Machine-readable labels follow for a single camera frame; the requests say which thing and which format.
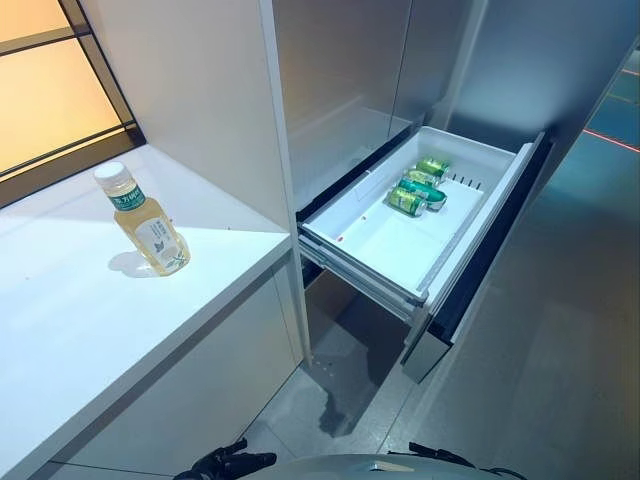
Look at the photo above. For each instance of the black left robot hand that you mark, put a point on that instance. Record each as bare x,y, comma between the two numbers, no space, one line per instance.
225,462

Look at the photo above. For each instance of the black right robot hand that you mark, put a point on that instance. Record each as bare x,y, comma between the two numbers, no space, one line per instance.
445,454

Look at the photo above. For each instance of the yellow tea bottle green label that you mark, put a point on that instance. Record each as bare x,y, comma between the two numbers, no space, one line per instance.
150,235

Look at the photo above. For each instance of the white fridge drawer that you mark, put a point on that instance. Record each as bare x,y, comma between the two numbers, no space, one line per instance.
390,240

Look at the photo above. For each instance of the stainless steel fridge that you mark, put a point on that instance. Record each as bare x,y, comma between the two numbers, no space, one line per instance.
350,75

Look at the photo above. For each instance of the silver robot torso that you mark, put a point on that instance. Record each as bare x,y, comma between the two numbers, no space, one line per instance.
340,470

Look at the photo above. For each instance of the white counter cabinet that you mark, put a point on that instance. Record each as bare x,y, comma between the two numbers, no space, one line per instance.
100,325

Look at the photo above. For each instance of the dark green drink can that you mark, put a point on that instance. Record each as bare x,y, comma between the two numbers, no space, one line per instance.
425,192

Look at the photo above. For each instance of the white tall cabinet panel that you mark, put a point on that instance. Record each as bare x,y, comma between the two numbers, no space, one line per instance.
200,100

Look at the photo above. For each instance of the black framed glowing window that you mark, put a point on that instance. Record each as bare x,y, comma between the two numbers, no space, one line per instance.
50,100

